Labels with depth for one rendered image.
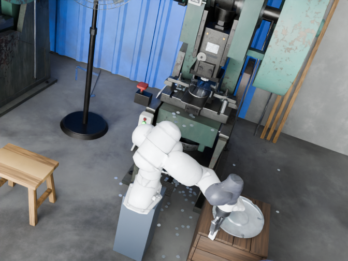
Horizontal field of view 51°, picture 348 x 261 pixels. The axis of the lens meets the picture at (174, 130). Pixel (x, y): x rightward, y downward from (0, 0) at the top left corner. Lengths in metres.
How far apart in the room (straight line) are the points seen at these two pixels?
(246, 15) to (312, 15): 0.42
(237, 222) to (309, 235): 0.88
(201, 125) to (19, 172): 1.08
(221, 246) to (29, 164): 1.17
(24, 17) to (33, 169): 1.38
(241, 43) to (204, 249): 1.15
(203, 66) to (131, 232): 1.04
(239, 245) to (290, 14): 1.17
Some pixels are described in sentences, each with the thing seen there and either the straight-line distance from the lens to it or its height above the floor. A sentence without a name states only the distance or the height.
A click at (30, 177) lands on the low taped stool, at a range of 2.18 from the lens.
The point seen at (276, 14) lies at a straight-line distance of 2.17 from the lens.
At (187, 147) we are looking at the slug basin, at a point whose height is 0.38.
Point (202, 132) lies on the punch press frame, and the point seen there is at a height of 0.59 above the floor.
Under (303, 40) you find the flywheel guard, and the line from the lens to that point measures 1.81.
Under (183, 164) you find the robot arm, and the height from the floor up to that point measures 0.97.
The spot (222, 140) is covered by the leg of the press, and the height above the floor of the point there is 0.62.
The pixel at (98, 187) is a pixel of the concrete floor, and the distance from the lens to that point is 2.60.
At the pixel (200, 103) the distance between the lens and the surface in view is 2.17.
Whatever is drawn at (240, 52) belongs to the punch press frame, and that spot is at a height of 1.11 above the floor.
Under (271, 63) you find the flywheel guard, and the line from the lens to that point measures 1.87.
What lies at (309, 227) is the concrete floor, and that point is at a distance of 2.90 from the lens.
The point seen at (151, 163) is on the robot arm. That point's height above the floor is 0.94.
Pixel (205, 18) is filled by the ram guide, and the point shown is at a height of 1.23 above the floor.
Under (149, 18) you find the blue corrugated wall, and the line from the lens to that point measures 3.61.
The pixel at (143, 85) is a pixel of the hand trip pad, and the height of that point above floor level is 0.76.
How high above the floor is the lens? 1.83
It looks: 34 degrees down
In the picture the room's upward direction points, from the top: 15 degrees clockwise
